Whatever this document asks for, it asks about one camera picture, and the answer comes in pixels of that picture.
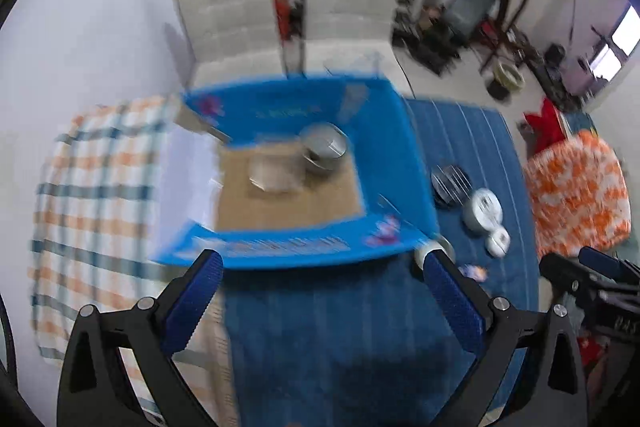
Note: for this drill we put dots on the small white cup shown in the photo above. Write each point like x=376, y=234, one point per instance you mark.
x=497, y=243

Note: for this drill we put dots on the window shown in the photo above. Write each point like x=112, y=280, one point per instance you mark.
x=617, y=39

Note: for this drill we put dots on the dark wooden chair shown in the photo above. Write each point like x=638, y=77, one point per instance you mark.
x=510, y=7

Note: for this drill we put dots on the orange white floral blanket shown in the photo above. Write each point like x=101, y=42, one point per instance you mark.
x=575, y=197

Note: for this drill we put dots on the blue cardboard box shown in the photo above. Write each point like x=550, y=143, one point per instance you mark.
x=295, y=167

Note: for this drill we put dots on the small colourful packet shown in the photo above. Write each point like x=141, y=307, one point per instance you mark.
x=474, y=273

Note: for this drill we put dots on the red cloth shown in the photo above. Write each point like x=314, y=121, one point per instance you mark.
x=547, y=127

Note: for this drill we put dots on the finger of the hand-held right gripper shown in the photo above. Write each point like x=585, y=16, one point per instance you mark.
x=562, y=272
x=602, y=259

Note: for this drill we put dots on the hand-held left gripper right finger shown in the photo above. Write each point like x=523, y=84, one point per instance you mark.
x=452, y=302

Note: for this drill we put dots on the blue striped mat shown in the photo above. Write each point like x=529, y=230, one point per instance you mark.
x=325, y=332

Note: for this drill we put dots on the tape roll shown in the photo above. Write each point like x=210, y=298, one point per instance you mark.
x=440, y=244

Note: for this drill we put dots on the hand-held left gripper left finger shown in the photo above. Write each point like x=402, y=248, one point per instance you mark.
x=196, y=296

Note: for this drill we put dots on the orange blue plaid blanket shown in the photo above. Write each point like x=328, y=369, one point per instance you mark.
x=100, y=207

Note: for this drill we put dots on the clear plastic container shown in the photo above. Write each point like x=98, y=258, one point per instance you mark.
x=272, y=174

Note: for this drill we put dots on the small black stool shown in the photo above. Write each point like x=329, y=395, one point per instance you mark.
x=555, y=53

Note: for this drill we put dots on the white cushioned chair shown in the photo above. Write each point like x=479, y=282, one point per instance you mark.
x=347, y=7
x=227, y=22

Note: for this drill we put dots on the white round container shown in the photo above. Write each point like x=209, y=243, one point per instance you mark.
x=481, y=209

